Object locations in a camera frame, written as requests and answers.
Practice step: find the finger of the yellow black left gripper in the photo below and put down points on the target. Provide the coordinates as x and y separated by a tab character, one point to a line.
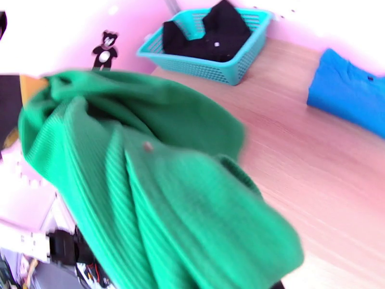
31	86

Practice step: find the green ribbed shirt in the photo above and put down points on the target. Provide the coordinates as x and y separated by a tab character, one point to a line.
165	191

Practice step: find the black garment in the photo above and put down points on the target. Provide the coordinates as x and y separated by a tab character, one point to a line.
216	38

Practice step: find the blue t-shirt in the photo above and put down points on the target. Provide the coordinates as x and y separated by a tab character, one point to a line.
346	92

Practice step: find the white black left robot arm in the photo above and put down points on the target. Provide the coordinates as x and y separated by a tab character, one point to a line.
63	246

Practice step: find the teal plastic laundry basket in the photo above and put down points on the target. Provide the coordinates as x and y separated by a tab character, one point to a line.
210	71

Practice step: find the aluminium frame post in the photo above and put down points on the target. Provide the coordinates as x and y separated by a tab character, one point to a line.
171	2

